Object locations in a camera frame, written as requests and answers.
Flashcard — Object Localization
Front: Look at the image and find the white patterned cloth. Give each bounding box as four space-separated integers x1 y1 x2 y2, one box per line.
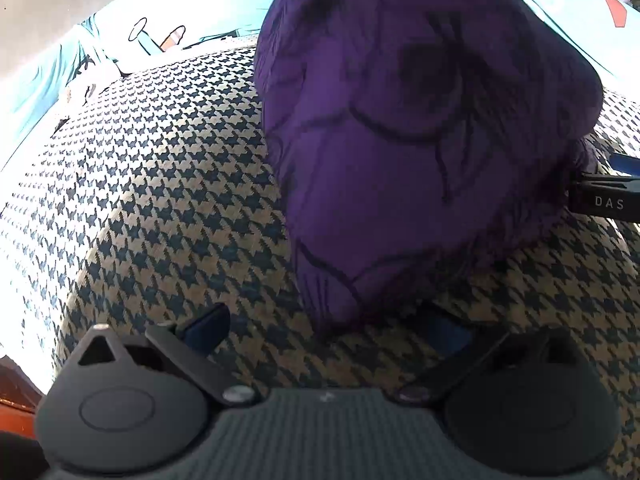
62 57 123 106

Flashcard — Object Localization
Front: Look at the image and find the purple floral garment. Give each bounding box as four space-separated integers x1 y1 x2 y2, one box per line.
252 0 608 338

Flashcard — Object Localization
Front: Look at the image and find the houndstooth sofa seat cover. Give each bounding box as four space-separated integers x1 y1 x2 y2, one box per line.
0 45 640 480

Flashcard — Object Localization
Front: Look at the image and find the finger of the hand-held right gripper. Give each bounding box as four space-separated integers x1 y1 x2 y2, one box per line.
582 152 640 180

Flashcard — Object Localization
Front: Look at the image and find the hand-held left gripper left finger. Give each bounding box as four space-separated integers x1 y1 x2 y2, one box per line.
75 304 262 409

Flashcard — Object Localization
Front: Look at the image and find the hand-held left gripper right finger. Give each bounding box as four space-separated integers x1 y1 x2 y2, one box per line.
394 307 584 407

